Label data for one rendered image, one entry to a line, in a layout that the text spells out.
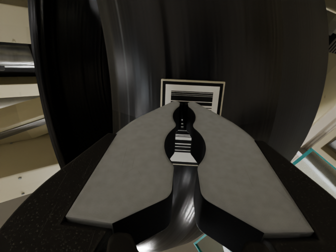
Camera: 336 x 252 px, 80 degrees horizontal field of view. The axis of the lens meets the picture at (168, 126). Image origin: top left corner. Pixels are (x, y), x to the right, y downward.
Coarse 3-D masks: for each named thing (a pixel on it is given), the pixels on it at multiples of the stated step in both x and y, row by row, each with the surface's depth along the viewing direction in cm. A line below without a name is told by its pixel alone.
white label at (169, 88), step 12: (168, 84) 13; (180, 84) 13; (192, 84) 13; (204, 84) 13; (216, 84) 13; (168, 96) 13; (180, 96) 13; (192, 96) 13; (204, 96) 13; (216, 96) 13; (216, 108) 13; (180, 132) 14; (180, 144) 14; (180, 156) 14; (192, 156) 14
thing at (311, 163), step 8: (312, 152) 69; (296, 160) 73; (304, 160) 71; (312, 160) 69; (320, 160) 68; (304, 168) 72; (312, 168) 70; (320, 168) 68; (328, 168) 66; (312, 176) 70; (320, 176) 68; (328, 176) 67; (320, 184) 69; (328, 184) 67; (328, 192) 67; (200, 240) 122; (208, 240) 117; (200, 248) 123; (208, 248) 118; (216, 248) 113
